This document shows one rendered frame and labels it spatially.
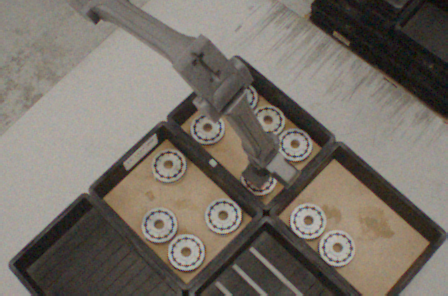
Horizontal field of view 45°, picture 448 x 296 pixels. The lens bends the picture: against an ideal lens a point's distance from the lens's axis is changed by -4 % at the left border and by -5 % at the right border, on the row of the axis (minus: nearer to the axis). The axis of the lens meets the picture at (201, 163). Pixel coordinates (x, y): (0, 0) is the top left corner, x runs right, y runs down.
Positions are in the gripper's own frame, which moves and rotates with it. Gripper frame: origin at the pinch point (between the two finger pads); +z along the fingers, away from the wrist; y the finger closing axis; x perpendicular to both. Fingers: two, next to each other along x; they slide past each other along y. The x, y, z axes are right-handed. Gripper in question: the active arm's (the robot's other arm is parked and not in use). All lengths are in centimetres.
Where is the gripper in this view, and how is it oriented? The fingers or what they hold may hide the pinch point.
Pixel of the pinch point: (259, 176)
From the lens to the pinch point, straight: 158.5
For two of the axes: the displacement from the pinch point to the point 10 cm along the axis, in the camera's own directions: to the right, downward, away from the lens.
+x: -7.9, -5.7, 2.2
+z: 0.2, 3.3, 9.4
